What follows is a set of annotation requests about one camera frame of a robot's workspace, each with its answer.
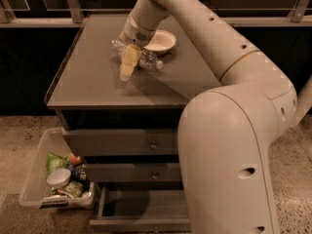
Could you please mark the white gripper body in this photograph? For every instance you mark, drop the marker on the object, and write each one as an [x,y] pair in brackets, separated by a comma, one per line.
[136,33]

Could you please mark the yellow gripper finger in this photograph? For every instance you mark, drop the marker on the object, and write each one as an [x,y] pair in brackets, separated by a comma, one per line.
[129,61]

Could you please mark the clear plastic water bottle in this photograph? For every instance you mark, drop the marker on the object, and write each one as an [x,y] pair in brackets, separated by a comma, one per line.
[148,60]

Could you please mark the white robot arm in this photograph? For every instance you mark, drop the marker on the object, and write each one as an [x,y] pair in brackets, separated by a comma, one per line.
[224,133]

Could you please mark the grey drawer cabinet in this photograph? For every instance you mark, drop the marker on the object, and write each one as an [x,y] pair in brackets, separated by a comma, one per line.
[87,92]

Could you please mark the grey top drawer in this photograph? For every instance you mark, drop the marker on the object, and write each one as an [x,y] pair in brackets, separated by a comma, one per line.
[121,142]

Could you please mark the grey middle drawer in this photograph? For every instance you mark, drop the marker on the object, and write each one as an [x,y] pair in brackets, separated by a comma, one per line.
[136,172]

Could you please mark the grey open bottom drawer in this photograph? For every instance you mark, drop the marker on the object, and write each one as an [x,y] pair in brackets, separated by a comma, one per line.
[141,207]

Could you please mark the dark blue snack bag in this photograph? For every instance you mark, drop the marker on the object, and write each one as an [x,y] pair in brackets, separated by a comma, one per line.
[77,172]

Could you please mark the green snack bag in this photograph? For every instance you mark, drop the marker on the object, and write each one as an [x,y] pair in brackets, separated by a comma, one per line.
[55,162]

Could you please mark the small white cup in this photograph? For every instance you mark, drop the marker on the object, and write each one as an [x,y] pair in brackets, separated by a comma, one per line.
[59,178]

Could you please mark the green snack packet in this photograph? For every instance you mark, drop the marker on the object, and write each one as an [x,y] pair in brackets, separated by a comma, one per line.
[73,189]

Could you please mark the clear plastic storage bin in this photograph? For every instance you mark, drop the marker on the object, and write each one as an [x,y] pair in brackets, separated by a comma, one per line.
[36,192]

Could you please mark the metal railing frame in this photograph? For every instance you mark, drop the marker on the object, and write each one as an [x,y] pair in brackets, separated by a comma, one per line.
[72,13]

